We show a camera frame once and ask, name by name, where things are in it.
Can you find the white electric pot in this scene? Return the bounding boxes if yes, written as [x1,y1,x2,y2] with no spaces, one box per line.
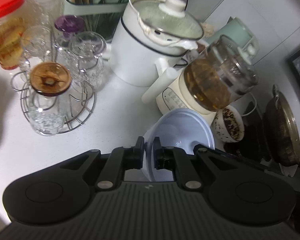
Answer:
[109,0,205,104]

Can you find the green chopstick holder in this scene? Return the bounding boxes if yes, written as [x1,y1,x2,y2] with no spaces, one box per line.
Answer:
[63,0,128,42]

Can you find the glass tea kettle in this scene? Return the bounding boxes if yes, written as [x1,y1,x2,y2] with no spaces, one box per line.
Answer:
[156,35,258,124]

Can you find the red lid jar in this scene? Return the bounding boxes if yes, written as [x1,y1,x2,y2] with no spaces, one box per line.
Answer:
[0,0,27,70]

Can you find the patterned bowl with grains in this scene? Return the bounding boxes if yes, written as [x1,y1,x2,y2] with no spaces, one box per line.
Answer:
[211,105,244,143]

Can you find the amber glass cup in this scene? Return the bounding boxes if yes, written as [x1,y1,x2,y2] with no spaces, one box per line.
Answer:
[27,62,71,136]

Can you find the wok with lid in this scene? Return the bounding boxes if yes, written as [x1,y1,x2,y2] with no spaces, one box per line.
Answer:
[263,85,300,167]

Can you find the blue plastic bowl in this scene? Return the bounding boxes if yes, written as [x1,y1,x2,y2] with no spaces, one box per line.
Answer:
[142,108,215,181]

